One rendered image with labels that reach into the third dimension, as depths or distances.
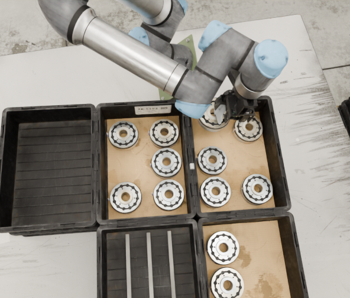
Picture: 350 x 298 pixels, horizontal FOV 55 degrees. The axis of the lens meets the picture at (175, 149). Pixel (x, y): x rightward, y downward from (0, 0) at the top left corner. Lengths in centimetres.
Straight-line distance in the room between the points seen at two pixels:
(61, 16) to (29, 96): 70
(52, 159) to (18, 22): 159
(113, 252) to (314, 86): 107
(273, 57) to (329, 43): 197
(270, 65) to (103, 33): 38
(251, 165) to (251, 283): 39
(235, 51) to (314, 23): 203
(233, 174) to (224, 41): 55
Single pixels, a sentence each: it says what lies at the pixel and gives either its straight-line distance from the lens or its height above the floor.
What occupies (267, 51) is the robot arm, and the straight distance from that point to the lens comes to 76.
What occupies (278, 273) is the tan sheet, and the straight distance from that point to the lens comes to 118.
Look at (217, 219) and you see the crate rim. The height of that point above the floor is 92.
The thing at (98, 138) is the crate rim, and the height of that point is 93.
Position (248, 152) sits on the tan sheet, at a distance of 122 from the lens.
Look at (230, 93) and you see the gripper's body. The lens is 93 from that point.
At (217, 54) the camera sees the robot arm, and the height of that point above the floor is 132.
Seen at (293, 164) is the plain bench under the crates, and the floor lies 70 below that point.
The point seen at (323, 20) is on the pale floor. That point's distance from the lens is 282.
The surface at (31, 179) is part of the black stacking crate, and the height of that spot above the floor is 83.
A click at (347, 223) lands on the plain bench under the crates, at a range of 144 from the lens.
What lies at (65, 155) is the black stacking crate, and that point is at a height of 83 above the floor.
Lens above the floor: 194
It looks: 71 degrees down
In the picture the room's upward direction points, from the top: 10 degrees clockwise
